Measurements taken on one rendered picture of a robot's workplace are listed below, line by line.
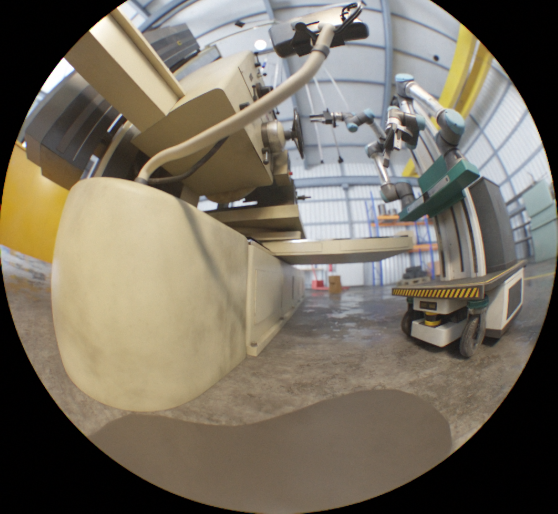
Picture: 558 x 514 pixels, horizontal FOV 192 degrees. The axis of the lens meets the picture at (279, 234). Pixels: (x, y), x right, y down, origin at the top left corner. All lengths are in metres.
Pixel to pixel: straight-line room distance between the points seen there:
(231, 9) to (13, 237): 8.59
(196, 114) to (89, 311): 0.79
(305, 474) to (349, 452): 0.11
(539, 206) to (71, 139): 6.02
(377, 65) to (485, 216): 8.09
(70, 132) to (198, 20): 8.35
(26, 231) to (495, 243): 3.88
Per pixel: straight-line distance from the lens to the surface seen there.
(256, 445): 0.48
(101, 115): 1.15
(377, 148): 1.48
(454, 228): 1.21
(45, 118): 1.11
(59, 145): 1.03
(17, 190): 2.85
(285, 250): 1.34
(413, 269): 8.15
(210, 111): 0.80
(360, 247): 1.35
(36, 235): 2.72
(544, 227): 5.03
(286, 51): 0.68
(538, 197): 5.11
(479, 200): 1.23
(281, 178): 1.20
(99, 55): 0.91
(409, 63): 9.53
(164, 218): 0.43
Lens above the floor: 0.40
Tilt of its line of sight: 15 degrees up
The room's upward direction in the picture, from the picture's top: 1 degrees clockwise
